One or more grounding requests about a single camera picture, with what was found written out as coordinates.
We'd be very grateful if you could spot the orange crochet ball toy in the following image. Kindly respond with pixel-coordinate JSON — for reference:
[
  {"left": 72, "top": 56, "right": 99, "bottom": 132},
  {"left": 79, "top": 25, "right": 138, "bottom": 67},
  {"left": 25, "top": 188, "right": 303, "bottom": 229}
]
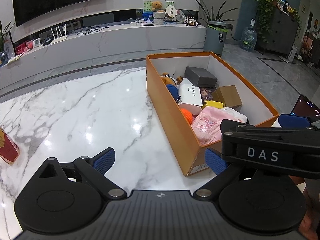
[{"left": 181, "top": 108, "right": 195, "bottom": 125}]

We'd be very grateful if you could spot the brown cardboard box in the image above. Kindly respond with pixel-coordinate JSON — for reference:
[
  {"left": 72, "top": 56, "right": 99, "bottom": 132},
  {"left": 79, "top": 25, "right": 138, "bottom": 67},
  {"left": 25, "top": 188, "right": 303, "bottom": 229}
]
[{"left": 213, "top": 85, "right": 242, "bottom": 109}]

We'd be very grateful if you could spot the white glasses case box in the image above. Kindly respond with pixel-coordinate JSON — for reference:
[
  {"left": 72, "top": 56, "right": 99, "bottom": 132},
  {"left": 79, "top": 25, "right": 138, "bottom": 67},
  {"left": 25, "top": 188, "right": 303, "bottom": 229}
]
[{"left": 178, "top": 78, "right": 202, "bottom": 106}]

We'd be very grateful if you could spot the dark grey gift box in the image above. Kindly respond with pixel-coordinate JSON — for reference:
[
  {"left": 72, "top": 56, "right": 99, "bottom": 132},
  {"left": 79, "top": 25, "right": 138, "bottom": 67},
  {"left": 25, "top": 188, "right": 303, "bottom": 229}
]
[{"left": 184, "top": 67, "right": 217, "bottom": 88}]

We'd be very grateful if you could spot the brown plush bear keychain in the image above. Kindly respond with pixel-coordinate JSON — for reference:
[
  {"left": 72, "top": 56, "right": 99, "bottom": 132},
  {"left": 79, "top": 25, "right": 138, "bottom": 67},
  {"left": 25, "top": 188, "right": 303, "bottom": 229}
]
[{"left": 161, "top": 73, "right": 183, "bottom": 105}]

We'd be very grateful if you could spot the black smartphone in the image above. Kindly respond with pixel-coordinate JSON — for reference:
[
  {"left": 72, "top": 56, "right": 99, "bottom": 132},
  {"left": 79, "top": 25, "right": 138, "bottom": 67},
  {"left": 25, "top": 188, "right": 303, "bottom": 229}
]
[{"left": 290, "top": 94, "right": 320, "bottom": 122}]

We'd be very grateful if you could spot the pink folded cloth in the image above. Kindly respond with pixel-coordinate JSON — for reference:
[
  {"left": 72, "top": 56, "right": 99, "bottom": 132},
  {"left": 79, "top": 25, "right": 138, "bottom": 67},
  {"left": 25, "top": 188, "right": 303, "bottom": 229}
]
[{"left": 191, "top": 106, "right": 248, "bottom": 145}]

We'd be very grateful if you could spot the dark picture card pack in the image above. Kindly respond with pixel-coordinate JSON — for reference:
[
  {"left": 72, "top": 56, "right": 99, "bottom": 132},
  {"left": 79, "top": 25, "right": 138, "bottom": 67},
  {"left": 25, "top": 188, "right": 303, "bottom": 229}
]
[{"left": 200, "top": 87, "right": 216, "bottom": 102}]

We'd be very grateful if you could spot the orange storage box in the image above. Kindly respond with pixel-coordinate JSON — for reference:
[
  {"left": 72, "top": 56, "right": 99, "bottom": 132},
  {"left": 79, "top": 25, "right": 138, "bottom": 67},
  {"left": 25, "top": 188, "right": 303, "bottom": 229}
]
[{"left": 146, "top": 52, "right": 279, "bottom": 177}]

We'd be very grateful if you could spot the blue water jug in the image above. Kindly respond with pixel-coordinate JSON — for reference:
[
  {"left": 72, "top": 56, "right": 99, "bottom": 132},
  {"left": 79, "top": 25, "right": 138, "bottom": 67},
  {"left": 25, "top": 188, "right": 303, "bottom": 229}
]
[{"left": 240, "top": 19, "right": 258, "bottom": 51}]

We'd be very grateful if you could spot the dark grey cabinet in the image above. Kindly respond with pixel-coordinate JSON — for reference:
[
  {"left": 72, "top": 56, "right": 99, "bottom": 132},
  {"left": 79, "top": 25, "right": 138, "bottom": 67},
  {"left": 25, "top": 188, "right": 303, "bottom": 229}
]
[{"left": 255, "top": 8, "right": 298, "bottom": 56}]

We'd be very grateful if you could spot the grey trash bin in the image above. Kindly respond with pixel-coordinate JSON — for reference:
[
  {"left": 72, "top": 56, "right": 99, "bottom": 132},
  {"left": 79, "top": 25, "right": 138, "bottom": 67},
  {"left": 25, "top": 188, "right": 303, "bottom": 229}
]
[{"left": 203, "top": 21, "right": 233, "bottom": 56}]

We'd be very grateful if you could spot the green potted plant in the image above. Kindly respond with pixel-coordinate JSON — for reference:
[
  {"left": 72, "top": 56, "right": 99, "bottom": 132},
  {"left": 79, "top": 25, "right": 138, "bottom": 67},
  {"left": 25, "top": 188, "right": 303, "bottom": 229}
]
[{"left": 196, "top": 0, "right": 238, "bottom": 30}]

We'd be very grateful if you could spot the white marble tv bench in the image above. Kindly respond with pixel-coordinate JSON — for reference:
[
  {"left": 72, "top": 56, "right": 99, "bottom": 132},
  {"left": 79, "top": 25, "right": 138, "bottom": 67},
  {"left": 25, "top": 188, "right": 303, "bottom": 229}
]
[{"left": 1, "top": 24, "right": 206, "bottom": 88}]

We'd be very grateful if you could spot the white wifi router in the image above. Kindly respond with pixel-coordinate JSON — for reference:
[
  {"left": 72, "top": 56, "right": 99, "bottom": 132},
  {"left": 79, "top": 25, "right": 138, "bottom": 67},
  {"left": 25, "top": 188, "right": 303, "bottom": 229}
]
[{"left": 50, "top": 24, "right": 67, "bottom": 44}]

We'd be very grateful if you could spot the small teddy bear ornament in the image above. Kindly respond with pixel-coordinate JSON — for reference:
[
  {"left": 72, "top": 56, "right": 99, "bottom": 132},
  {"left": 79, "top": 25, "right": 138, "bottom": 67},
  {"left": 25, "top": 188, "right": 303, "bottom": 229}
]
[{"left": 151, "top": 1, "right": 164, "bottom": 12}]

